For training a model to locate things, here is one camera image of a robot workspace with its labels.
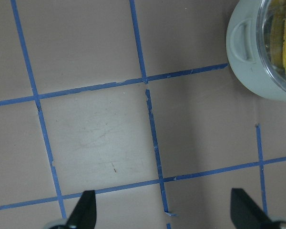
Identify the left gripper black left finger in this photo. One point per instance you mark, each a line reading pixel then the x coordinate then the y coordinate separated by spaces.
pixel 84 213

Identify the brown paper table mat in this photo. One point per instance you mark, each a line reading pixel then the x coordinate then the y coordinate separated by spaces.
pixel 136 100

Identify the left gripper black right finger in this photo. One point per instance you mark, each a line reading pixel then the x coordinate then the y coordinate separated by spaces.
pixel 246 214

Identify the grey steel cooking pot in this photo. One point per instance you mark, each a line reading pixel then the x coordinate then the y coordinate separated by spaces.
pixel 242 52

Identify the glass pot lid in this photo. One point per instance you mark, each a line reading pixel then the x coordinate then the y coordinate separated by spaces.
pixel 270 27

